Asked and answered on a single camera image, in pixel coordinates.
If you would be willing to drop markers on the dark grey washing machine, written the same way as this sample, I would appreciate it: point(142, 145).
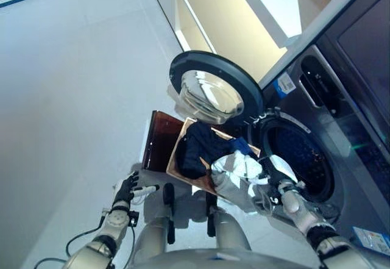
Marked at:
point(341, 171)

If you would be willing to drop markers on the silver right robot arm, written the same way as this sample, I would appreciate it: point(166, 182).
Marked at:
point(304, 217)

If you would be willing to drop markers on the silver robot leg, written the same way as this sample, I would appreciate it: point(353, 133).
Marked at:
point(231, 232)
point(152, 238)

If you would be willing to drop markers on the blue barcode sticker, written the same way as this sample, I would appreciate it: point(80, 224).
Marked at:
point(284, 86)

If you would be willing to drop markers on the navy blue garment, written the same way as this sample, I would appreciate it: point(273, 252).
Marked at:
point(242, 145)

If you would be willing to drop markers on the brown wicker laundry tray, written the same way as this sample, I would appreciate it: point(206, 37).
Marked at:
point(178, 153)

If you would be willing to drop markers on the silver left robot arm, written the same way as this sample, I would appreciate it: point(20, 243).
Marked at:
point(114, 223)

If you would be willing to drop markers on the dark brown stand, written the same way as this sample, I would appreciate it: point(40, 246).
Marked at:
point(161, 138)

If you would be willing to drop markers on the silver left robot leg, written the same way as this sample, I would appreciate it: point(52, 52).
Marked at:
point(152, 238)

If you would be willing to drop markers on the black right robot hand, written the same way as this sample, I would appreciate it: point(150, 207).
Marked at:
point(281, 171)

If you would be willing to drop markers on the silver right robot leg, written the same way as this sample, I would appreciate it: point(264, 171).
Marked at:
point(231, 232)

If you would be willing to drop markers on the round washing machine door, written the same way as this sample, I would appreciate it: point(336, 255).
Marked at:
point(210, 89)

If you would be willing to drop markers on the silver robot torso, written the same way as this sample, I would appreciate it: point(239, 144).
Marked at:
point(231, 260)

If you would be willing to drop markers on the white counter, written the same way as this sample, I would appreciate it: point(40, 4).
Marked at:
point(243, 12)

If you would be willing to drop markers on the dark grey dryer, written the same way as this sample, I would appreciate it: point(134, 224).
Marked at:
point(365, 67)

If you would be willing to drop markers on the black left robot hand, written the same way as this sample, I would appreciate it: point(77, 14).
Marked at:
point(125, 191)

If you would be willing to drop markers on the energy label sticker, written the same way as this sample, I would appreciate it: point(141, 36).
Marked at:
point(371, 238)

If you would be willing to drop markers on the black garment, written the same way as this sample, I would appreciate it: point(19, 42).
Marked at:
point(201, 147)

